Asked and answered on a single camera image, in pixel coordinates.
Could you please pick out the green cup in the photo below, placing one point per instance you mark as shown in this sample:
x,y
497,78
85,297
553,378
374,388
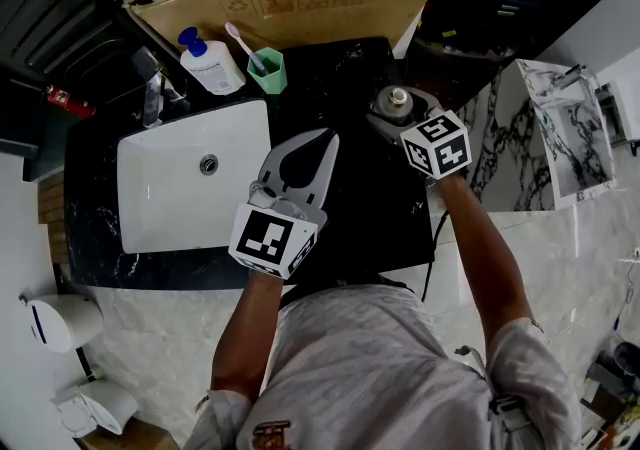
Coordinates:
x,y
270,73

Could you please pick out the white pump bottle blue top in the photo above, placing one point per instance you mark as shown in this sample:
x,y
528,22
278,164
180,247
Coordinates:
x,y
212,65

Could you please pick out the white black marble panel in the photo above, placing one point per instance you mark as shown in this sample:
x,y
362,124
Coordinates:
x,y
565,138

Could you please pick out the black marble sink counter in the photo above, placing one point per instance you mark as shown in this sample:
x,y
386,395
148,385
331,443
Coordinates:
x,y
360,178

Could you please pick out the person's right forearm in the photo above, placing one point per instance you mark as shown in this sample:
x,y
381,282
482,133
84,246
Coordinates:
x,y
482,258

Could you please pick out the chrome faucet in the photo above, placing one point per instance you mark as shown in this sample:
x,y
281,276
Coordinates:
x,y
152,100

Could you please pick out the white wall dispenser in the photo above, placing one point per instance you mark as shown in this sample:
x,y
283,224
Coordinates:
x,y
62,323

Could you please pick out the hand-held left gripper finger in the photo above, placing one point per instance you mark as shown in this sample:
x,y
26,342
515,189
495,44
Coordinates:
x,y
272,160
327,168

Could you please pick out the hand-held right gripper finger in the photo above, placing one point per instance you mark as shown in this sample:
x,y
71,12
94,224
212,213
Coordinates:
x,y
385,127
425,99

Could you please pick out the white sink basin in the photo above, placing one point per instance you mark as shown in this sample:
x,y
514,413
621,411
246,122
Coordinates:
x,y
165,208

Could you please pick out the person's left forearm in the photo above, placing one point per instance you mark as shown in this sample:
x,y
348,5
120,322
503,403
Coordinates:
x,y
250,328

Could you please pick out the black panelled cabinet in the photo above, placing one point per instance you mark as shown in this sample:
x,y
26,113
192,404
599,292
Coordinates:
x,y
45,3

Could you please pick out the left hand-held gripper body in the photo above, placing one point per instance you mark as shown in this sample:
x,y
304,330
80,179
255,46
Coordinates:
x,y
270,238

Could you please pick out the red fire extinguisher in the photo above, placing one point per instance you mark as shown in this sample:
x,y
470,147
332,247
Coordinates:
x,y
72,102

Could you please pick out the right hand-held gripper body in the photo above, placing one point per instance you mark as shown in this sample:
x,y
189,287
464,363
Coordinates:
x,y
440,145

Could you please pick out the chrome sink drain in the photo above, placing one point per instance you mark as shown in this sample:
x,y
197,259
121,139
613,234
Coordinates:
x,y
208,164

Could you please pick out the person's patterned white shirt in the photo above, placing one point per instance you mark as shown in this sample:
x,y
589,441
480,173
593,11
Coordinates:
x,y
365,368

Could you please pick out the grey bottle with gold cap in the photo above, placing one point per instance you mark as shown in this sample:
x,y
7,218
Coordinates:
x,y
395,102

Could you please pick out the pink toothbrush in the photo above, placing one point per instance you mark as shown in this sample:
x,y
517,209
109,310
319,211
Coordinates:
x,y
242,45

